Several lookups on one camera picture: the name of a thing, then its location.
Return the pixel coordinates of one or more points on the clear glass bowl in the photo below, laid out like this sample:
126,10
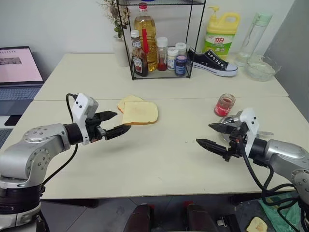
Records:
262,70

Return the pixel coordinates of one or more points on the open grey laptop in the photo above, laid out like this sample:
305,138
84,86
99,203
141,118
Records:
17,72

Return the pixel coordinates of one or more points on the blue label glass jar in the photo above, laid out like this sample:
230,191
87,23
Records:
181,65

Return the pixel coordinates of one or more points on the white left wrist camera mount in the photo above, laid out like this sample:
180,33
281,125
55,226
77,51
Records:
80,108

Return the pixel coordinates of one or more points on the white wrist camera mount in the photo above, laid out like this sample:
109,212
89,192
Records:
80,108
251,125

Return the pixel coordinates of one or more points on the clear bottle green lid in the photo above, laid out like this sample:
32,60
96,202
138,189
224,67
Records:
253,41

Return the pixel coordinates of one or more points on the small silver metal dish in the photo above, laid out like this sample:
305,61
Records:
228,119

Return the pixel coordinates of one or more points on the black white canvas shoe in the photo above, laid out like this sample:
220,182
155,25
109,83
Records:
210,61

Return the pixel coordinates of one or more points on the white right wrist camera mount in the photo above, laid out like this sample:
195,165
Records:
251,125

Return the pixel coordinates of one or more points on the green plastic bag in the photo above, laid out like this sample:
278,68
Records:
289,212

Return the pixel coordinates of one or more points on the flat black device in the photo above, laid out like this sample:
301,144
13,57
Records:
13,120

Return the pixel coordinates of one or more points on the red spice jar white cap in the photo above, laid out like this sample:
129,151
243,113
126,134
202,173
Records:
162,55

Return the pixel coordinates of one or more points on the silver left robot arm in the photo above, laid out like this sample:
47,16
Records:
36,149

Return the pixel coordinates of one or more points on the cooking oil plastic bottle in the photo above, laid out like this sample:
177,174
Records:
148,36

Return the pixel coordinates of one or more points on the large toast bread slice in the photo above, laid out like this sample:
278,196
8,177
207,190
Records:
141,113

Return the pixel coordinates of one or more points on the yellow dish detergent bottle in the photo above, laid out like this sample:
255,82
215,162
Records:
219,36

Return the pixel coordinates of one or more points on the dark rounded shape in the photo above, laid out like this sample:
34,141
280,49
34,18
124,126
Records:
198,217
142,217

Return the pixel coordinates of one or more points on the dried flower bouquet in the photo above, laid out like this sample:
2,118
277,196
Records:
116,14

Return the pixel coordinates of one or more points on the small toast bread slice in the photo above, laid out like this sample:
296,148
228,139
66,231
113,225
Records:
129,100

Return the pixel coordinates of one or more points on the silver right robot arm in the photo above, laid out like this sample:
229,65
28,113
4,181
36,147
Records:
282,154

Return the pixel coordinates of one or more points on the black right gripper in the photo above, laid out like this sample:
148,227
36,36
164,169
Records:
237,142

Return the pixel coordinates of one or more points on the red jam glass jar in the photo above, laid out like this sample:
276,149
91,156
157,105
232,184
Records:
224,106

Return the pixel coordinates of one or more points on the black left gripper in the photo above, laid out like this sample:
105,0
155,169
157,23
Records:
95,131

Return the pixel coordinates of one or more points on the white vase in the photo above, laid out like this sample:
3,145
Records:
122,53

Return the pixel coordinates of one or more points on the white seasoning jar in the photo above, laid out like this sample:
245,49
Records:
172,59

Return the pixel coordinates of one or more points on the ketchup bottle white cap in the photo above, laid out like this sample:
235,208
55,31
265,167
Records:
139,60

